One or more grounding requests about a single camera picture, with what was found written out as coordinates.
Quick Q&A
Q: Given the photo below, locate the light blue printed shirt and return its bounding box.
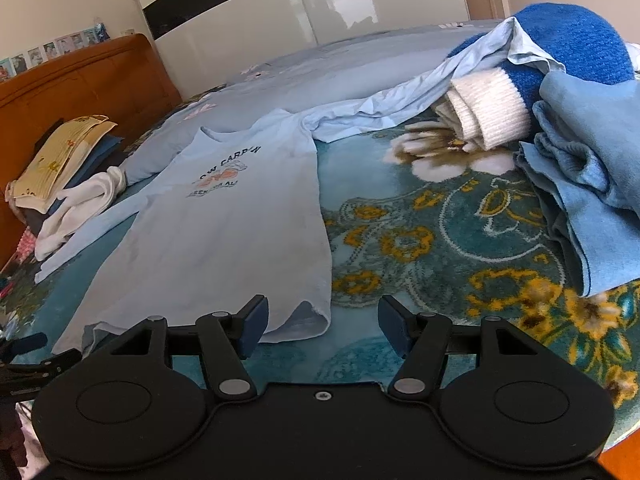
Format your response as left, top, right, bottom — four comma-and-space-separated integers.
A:
40, 18, 556, 353

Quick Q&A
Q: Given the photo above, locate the orange wooden headboard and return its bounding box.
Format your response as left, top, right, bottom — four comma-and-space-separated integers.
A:
0, 32, 184, 271

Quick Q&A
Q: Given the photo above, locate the blue and white sweater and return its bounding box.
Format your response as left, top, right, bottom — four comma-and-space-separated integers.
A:
433, 2, 634, 151

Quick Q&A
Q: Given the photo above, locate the light blue folded garment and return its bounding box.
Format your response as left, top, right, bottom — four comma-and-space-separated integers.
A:
515, 72, 639, 297

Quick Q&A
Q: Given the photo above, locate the white towel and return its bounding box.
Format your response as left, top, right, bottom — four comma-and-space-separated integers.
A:
35, 166, 127, 261

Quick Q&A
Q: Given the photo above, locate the teal floral bed blanket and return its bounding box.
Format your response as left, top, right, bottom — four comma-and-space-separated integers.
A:
0, 89, 640, 451

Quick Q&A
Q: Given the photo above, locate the yellow patterned pillow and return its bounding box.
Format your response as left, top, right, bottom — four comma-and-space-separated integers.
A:
11, 115, 117, 214

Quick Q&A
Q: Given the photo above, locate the row of photo cards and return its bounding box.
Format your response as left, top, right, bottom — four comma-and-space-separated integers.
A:
0, 23, 111, 82

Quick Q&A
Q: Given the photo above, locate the white glossy wardrobe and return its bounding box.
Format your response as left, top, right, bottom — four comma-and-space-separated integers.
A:
139, 0, 470, 96

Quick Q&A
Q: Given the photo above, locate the light blue floral quilt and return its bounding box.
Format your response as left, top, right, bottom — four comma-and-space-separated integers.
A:
120, 21, 495, 184

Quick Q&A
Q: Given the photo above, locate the pink checked cloth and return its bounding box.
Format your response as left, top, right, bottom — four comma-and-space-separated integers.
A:
15, 228, 37, 264

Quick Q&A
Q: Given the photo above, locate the blue folded cloth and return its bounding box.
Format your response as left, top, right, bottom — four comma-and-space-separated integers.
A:
64, 134, 126, 188

